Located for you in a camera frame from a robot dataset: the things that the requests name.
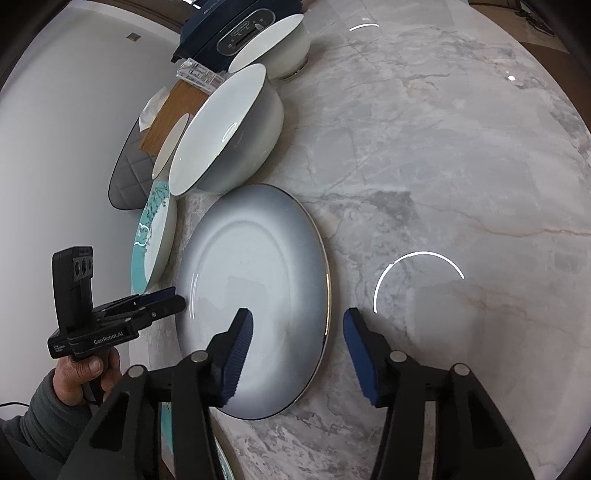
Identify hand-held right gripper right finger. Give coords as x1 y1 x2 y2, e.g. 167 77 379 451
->
342 307 536 480

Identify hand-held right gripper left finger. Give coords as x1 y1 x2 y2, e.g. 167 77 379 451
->
58 308 254 480

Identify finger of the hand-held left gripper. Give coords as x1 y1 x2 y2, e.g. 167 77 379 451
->
104 295 188 330
95 286 177 315

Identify large grey gradient plate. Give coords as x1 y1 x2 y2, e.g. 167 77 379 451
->
174 184 332 421

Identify large grey bowl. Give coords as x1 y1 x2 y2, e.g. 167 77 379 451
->
167 63 284 197

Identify white ceramic bowl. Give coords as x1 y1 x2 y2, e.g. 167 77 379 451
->
228 14 311 81

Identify person's left hand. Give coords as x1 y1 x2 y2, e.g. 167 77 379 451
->
52 344 123 407

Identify grey quilted chair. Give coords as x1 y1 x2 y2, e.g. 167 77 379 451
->
107 117 160 212

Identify white bowl with red flowers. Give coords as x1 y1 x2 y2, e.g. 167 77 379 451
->
151 112 191 181

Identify white tissue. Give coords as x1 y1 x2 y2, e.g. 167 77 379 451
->
137 89 172 132

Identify wooden tissue box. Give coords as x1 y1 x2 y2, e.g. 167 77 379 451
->
140 80 214 155

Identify clear plastic labelled packet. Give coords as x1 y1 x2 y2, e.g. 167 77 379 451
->
176 58 227 90

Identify dark blue kitchen appliance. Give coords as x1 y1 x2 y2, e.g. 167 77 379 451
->
171 0 305 70

